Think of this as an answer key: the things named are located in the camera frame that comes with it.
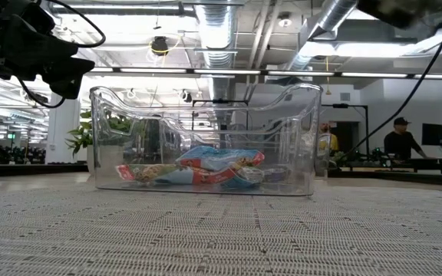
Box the overhead LED light strip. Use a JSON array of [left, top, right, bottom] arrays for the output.
[[86, 67, 442, 81]]

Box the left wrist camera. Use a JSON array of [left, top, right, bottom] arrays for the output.
[[14, 2, 57, 38]]

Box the black overhead camera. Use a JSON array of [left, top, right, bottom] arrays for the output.
[[150, 35, 170, 55]]

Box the ribbed silver ventilation duct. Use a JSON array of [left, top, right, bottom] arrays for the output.
[[193, 0, 242, 100]]

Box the black workbench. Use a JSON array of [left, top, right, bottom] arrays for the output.
[[328, 157, 442, 176]]

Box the grey woven placemat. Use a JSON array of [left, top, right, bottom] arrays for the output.
[[0, 183, 442, 276]]

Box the green plant in white pot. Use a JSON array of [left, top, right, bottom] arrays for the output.
[[65, 109, 137, 177]]

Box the person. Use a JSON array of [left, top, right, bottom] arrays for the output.
[[384, 117, 431, 160], [320, 122, 340, 153]]

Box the black monitor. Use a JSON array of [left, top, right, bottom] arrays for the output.
[[421, 123, 442, 147]]

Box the smooth silver ventilation duct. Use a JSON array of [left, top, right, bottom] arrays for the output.
[[285, 0, 359, 72]]

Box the white column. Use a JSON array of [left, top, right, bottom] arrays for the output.
[[45, 91, 81, 165]]

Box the red granola bar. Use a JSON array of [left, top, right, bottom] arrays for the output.
[[220, 165, 265, 189]]

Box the yellow hanging cord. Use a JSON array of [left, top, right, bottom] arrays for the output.
[[323, 56, 333, 96]]

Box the clear plastic bin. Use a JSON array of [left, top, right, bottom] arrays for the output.
[[89, 83, 324, 197], [159, 114, 332, 179]]

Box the black door frame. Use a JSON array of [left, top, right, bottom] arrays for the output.
[[319, 102, 370, 160]]

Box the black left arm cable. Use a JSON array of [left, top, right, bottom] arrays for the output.
[[17, 0, 107, 109]]

